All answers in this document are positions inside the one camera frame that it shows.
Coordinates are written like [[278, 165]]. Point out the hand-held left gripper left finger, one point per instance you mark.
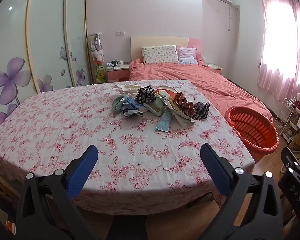
[[83, 168]]

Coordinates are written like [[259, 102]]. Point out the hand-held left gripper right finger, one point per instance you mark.
[[215, 170]]

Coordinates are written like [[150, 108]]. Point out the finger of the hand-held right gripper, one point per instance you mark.
[[290, 158]]

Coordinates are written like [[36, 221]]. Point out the orange plastic basket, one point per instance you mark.
[[252, 130]]

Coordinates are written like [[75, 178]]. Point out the cream paper wrapper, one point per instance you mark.
[[183, 121]]

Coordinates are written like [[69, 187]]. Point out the black white checked pouch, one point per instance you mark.
[[201, 110]]

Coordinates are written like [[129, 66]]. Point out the light blue tube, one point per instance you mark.
[[163, 122]]

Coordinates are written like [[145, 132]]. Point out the teal sock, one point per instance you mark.
[[118, 105]]

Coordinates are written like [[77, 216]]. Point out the brown striped scrunchie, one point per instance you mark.
[[183, 102]]

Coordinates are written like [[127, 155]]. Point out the blue packet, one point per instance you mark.
[[133, 106]]

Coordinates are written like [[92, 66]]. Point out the pale green case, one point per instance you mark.
[[155, 106]]

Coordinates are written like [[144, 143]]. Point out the white plastic bag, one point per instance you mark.
[[127, 87]]

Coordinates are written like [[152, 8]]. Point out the black floral cloth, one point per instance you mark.
[[145, 94]]

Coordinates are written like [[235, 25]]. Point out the red paper cup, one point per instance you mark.
[[158, 90]]

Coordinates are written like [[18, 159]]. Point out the person's right forearm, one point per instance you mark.
[[290, 227]]

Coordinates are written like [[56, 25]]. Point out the table with floral tablecloth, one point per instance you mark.
[[65, 130]]

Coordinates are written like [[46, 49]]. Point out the bed with salmon duvet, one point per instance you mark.
[[190, 77]]

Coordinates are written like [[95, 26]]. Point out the pink nightstand with mugs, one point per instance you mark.
[[117, 74]]

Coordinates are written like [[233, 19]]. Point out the pink curtain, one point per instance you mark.
[[280, 55]]

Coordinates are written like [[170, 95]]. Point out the white mug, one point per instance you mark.
[[120, 63]]

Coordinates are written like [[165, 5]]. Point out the plush toy display tube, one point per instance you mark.
[[98, 55]]

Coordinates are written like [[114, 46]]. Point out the pink striped pillow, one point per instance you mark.
[[187, 55]]

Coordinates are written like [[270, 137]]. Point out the floral print pillow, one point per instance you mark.
[[160, 54]]

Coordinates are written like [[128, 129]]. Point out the wardrobe with purple flowers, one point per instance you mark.
[[15, 55]]

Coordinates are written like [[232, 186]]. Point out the cream and pink headboard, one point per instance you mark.
[[160, 41]]

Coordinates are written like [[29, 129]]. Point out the air conditioner pipe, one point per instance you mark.
[[229, 17]]

